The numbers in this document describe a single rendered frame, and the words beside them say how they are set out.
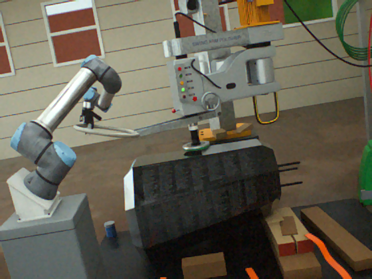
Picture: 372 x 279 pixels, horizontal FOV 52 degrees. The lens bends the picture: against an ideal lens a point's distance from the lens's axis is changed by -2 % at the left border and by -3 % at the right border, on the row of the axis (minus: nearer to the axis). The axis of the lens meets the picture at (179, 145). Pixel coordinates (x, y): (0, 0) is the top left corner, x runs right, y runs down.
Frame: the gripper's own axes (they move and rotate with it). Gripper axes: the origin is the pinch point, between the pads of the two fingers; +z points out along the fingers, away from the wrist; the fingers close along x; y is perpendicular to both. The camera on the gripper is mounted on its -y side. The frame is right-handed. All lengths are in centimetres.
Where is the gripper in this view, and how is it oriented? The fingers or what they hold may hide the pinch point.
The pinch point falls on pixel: (88, 133)
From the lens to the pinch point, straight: 311.2
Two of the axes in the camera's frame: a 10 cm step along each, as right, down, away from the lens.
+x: 7.2, 1.9, -6.7
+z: -1.4, 9.8, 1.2
